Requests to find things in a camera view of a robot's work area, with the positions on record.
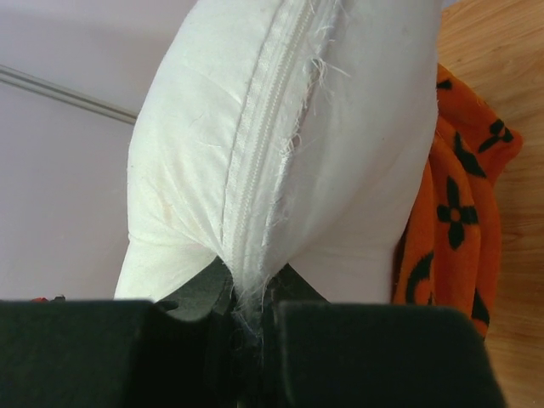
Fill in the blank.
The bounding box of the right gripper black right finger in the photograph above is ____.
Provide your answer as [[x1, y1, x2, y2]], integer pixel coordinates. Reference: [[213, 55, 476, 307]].
[[260, 267, 506, 407]]

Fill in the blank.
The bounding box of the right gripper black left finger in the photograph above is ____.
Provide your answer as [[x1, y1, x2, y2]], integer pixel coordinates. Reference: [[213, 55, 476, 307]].
[[1, 260, 235, 407]]

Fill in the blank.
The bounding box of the orange flower-pattern pillowcase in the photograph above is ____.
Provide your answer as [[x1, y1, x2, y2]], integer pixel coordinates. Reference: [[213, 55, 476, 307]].
[[392, 65, 523, 337]]

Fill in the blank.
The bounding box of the white pillow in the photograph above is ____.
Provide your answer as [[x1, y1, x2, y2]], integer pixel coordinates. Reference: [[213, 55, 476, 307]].
[[115, 1, 442, 304]]

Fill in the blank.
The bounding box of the aluminium rail frame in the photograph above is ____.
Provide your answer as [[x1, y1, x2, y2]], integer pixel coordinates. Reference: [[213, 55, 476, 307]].
[[1, 65, 138, 125]]

